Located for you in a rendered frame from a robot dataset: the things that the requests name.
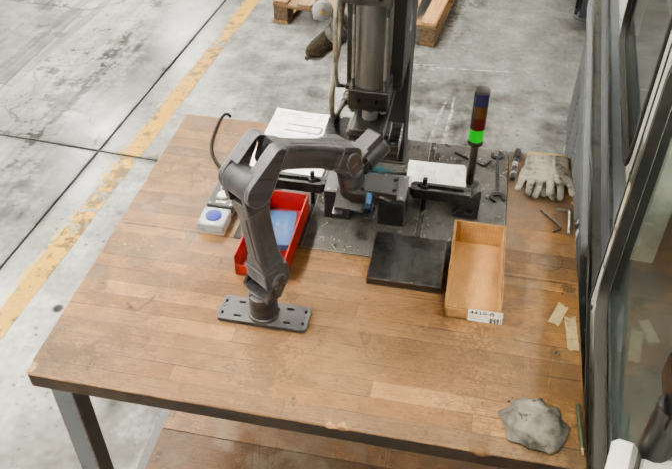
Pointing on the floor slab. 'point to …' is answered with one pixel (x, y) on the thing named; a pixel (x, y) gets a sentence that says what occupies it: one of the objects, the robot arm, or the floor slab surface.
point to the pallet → (431, 23)
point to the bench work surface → (308, 343)
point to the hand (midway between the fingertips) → (353, 203)
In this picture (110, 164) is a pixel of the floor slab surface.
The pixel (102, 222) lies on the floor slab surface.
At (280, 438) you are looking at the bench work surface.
